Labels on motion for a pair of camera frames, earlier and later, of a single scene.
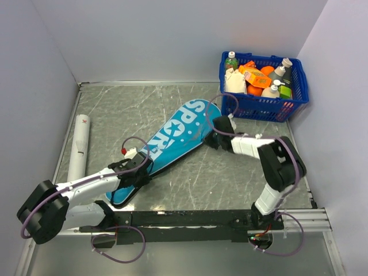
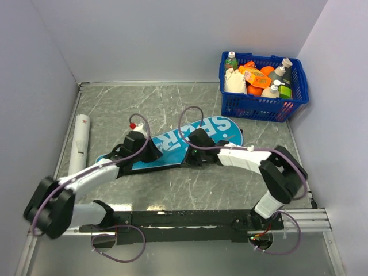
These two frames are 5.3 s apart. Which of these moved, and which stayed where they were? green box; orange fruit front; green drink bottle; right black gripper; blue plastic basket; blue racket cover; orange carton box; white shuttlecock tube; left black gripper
Moved: blue racket cover; right black gripper; left black gripper
Stayed: blue plastic basket; green drink bottle; white shuttlecock tube; orange fruit front; green box; orange carton box
